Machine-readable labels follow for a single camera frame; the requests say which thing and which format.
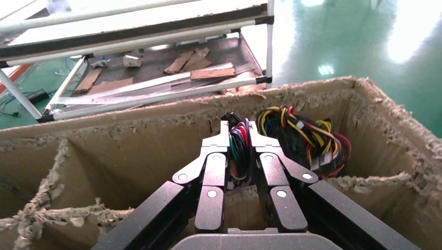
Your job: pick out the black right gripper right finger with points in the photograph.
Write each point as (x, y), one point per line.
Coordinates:
(272, 172)

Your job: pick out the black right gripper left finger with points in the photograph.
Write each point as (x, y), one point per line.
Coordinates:
(214, 172)

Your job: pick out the brown cardboard scrap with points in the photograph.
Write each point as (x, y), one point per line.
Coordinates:
(89, 80)
(212, 74)
(186, 60)
(110, 86)

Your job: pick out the black power strip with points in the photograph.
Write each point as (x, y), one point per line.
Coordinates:
(38, 97)

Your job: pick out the long metal strip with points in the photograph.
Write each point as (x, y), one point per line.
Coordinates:
(145, 86)

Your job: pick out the white pipe frame rack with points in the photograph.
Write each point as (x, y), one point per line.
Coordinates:
(228, 51)

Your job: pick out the brown cardboard divider box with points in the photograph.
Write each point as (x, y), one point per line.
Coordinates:
(103, 155)

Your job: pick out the small white gadget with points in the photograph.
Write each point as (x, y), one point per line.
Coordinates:
(100, 63)

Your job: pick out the white paper cup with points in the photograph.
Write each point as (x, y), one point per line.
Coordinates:
(132, 61)

